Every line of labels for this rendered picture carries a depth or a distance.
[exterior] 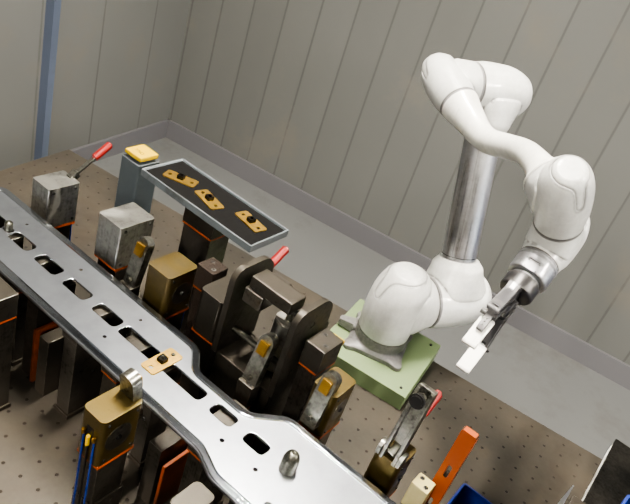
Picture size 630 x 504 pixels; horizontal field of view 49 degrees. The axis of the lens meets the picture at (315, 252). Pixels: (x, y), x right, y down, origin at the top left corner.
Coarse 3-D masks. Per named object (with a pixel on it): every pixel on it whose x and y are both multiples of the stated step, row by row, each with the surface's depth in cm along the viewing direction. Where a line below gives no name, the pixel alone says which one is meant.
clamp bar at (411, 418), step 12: (420, 384) 123; (420, 396) 120; (432, 396) 121; (408, 408) 124; (420, 408) 120; (408, 420) 126; (420, 420) 123; (396, 432) 127; (408, 432) 126; (384, 444) 128; (408, 444) 127; (396, 456) 127
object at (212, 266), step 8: (200, 264) 154; (208, 264) 154; (216, 264) 155; (200, 272) 154; (208, 272) 152; (216, 272) 153; (224, 272) 155; (200, 280) 155; (208, 280) 153; (200, 288) 156; (192, 304) 160; (192, 312) 160; (192, 320) 161; (192, 336) 163
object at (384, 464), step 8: (408, 448) 132; (376, 456) 130; (384, 456) 129; (408, 456) 131; (376, 464) 131; (384, 464) 130; (408, 464) 133; (368, 472) 133; (376, 472) 131; (384, 472) 130; (392, 472) 129; (400, 472) 130; (368, 480) 133; (376, 480) 132; (384, 480) 131; (392, 480) 130; (400, 480) 136; (384, 488) 131; (392, 488) 133
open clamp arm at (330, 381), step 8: (328, 376) 135; (336, 376) 135; (320, 384) 135; (328, 384) 134; (336, 384) 134; (320, 392) 136; (328, 392) 135; (312, 400) 138; (320, 400) 137; (328, 400) 136; (312, 408) 138; (320, 408) 137; (304, 416) 139; (312, 416) 138; (320, 416) 137; (312, 424) 138
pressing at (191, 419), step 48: (0, 192) 172; (0, 240) 157; (48, 240) 162; (48, 288) 148; (96, 288) 152; (96, 336) 140; (144, 336) 144; (144, 384) 134; (192, 432) 127; (240, 432) 130; (288, 432) 134; (240, 480) 122; (288, 480) 125; (336, 480) 128
